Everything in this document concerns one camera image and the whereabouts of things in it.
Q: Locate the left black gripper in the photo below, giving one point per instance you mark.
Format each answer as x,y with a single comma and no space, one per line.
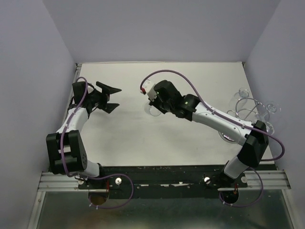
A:
106,90

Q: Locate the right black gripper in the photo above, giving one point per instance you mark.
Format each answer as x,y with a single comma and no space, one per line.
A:
154,103

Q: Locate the short clear wine glass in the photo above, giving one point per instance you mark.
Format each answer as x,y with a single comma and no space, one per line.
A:
151,110

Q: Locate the ribbed wine glass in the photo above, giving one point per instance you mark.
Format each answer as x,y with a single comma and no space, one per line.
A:
239,95

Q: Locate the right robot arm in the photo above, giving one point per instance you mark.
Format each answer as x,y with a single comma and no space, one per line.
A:
249,136

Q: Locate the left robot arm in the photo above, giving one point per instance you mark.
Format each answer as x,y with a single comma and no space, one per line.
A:
66,151

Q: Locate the right wine glass on rack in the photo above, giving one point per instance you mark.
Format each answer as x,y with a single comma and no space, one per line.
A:
267,110

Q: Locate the tall wine glass on rack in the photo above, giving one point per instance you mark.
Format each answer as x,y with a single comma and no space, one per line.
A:
269,127

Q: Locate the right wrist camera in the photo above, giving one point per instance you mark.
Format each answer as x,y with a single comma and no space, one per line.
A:
147,88

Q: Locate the black mounting base plate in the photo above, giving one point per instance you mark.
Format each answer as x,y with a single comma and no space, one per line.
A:
161,182

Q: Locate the aluminium rail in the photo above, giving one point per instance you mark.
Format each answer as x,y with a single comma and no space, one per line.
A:
57,183

